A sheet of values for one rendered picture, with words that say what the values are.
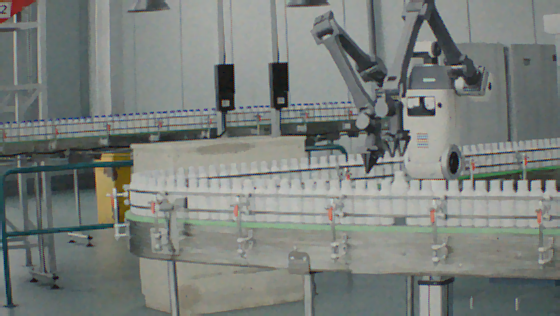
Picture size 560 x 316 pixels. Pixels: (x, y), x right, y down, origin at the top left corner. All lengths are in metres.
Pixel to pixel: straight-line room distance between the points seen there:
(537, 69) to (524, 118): 0.49
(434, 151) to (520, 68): 6.19
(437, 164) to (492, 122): 5.88
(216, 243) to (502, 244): 1.33
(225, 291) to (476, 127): 3.08
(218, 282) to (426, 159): 3.87
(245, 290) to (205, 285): 0.33
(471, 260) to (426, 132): 0.94
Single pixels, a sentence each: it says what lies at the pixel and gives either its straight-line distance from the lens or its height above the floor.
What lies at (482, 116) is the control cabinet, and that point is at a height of 1.24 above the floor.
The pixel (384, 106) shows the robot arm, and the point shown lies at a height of 1.44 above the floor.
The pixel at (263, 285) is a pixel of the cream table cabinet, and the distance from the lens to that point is 9.26.
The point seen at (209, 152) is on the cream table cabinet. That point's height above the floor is 1.11.
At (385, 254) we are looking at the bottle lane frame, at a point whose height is 0.90.
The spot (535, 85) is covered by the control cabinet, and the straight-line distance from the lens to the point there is 11.68.
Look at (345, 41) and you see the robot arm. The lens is 5.33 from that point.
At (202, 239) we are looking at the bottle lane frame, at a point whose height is 0.92.
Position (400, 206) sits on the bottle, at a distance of 4.80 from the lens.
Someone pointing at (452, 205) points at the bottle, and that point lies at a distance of 4.67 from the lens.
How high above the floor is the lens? 1.51
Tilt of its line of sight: 3 degrees down
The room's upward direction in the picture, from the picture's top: 2 degrees counter-clockwise
